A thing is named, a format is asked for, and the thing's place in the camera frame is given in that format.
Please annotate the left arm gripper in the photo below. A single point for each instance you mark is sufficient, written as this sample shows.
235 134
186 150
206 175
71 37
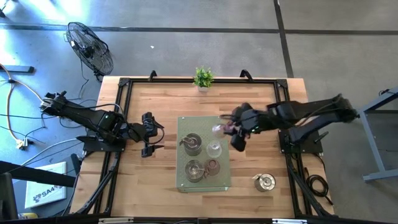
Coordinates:
141 132

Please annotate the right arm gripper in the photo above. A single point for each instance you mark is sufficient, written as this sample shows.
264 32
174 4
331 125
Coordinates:
253 121

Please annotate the pink glass candlestick holder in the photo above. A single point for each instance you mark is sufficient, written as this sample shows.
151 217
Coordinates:
219 131
212 167

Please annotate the clear glass candlestick holder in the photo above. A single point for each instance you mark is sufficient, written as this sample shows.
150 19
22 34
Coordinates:
214 149

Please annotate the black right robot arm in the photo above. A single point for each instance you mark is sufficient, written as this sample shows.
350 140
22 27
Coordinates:
298 113

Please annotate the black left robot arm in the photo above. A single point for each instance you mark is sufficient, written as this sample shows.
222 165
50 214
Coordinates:
90 116

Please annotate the green perforated metal shelf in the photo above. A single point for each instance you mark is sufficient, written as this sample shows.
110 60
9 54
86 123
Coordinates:
202 124

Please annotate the green plant in white pot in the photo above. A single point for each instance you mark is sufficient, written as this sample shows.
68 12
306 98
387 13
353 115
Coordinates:
203 77

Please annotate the black floor fan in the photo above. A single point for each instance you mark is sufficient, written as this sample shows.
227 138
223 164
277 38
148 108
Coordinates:
90 50

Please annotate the white printed sign board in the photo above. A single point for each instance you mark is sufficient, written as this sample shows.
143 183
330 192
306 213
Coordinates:
46 193

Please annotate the dark desk edge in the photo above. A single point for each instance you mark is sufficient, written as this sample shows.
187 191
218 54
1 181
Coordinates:
37 175

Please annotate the grey metal bench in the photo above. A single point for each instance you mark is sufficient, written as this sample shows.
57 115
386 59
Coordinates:
371 140

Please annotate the yellow object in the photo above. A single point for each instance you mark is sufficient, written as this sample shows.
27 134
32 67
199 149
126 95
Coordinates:
29 215

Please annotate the black floor bar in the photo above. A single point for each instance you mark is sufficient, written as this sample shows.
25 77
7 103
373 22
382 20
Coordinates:
18 69

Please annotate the black chair back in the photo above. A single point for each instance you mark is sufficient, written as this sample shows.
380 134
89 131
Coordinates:
7 199

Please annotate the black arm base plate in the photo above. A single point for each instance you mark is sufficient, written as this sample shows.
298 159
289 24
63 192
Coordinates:
93 146
311 147

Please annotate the black aluminium table frame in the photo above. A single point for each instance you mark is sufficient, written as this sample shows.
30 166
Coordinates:
174 81

